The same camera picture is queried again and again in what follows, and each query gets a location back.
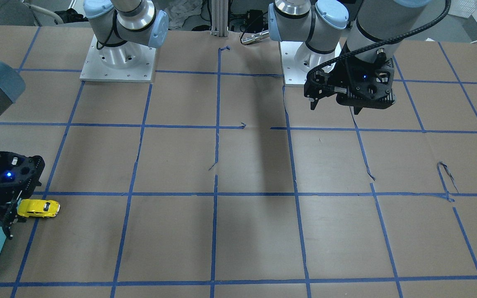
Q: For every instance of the aluminium frame post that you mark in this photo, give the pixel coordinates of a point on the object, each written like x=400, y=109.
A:
x=219, y=18

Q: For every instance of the grey chair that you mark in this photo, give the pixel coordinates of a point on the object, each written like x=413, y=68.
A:
x=14, y=12

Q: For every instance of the yellow beetle toy car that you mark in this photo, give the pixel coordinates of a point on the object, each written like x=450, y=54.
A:
x=38, y=208

